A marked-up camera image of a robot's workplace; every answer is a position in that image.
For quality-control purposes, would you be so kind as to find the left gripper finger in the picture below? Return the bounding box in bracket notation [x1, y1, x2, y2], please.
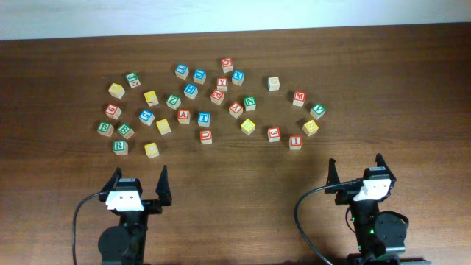
[105, 167, 122, 191]
[155, 165, 172, 201]

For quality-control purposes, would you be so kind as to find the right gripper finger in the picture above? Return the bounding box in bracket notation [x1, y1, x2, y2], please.
[375, 153, 392, 176]
[325, 158, 340, 194]

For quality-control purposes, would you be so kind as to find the yellow letter C block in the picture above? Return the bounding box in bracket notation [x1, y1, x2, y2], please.
[144, 143, 160, 158]

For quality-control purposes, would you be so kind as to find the red letter I block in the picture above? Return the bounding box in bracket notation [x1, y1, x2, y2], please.
[289, 135, 302, 150]

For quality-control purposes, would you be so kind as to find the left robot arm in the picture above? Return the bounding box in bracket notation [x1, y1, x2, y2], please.
[98, 166, 172, 265]

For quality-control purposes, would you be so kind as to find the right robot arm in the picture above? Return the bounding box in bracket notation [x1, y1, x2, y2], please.
[326, 153, 409, 264]

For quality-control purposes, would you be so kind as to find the green letter R block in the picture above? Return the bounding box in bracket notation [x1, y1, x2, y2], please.
[113, 141, 129, 155]

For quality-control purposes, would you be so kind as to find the green letter B block right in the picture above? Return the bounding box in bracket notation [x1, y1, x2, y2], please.
[117, 123, 135, 139]

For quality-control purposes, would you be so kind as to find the green letter b block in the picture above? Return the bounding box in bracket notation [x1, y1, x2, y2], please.
[97, 121, 114, 137]
[117, 123, 135, 139]

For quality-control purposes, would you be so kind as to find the yellow letter S block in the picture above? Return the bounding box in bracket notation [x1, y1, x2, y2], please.
[302, 119, 319, 136]

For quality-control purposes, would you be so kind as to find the green letter B block left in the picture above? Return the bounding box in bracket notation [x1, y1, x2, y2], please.
[97, 121, 114, 137]

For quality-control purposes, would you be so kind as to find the yellow block middle left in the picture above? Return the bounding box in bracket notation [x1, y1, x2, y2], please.
[156, 119, 171, 135]

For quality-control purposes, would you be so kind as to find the red letter U block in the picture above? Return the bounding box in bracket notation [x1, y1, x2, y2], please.
[199, 130, 213, 144]

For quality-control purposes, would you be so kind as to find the green letter V block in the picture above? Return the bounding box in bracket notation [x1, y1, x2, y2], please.
[310, 104, 326, 120]

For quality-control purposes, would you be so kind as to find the red number 9 block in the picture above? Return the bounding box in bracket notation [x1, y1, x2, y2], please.
[105, 104, 122, 120]

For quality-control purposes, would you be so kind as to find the red number 3 block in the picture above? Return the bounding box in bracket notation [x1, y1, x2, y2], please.
[267, 127, 281, 142]

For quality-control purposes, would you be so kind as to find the blue number 5 block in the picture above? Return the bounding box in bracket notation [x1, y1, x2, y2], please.
[138, 110, 155, 126]

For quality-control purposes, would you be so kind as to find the red letter A block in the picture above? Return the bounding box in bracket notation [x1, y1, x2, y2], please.
[177, 109, 191, 124]

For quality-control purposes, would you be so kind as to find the blue letter T block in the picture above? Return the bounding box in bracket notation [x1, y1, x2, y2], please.
[197, 112, 211, 127]

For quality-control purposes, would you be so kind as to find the red letter M block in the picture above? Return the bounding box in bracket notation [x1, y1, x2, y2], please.
[293, 91, 306, 107]

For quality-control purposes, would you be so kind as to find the green letter Z block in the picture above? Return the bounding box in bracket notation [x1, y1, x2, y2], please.
[166, 94, 181, 110]

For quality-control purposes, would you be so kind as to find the yellow block upper middle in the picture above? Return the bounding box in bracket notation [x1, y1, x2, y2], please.
[144, 91, 159, 107]

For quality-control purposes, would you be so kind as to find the yellow block far left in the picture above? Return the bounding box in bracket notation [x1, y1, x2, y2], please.
[108, 83, 125, 99]

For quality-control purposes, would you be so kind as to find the yellow block centre right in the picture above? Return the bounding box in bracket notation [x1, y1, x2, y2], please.
[241, 119, 256, 135]

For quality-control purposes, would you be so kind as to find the blue letter H block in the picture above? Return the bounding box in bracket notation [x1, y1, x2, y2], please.
[183, 84, 198, 100]

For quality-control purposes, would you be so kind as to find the green letter J block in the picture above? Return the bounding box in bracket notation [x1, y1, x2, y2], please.
[125, 72, 141, 88]

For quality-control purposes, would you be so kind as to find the red letter E block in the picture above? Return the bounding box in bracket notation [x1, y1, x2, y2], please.
[210, 89, 224, 105]

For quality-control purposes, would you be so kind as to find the red letter Y block lower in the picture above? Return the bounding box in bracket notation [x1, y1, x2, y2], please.
[228, 102, 244, 119]

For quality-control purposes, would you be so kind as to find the red letter y block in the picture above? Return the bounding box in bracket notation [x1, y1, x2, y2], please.
[216, 77, 228, 91]
[228, 102, 244, 119]

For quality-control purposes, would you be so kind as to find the plain wooden block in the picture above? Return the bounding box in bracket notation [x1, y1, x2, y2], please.
[268, 77, 280, 91]

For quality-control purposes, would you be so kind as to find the green letter N block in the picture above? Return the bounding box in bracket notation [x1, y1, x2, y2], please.
[244, 96, 256, 111]

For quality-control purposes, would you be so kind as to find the blue letter D block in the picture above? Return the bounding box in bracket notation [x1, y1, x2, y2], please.
[193, 69, 207, 84]

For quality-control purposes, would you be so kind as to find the red letter Y block upper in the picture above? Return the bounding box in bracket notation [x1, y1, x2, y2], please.
[216, 77, 228, 91]

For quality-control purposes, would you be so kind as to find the blue letter X block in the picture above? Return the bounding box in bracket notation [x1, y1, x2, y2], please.
[232, 71, 245, 86]

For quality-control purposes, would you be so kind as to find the red letter C block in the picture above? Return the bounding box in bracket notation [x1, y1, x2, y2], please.
[221, 57, 233, 73]

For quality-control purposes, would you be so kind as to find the right black cable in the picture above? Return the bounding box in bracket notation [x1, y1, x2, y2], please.
[293, 180, 365, 265]

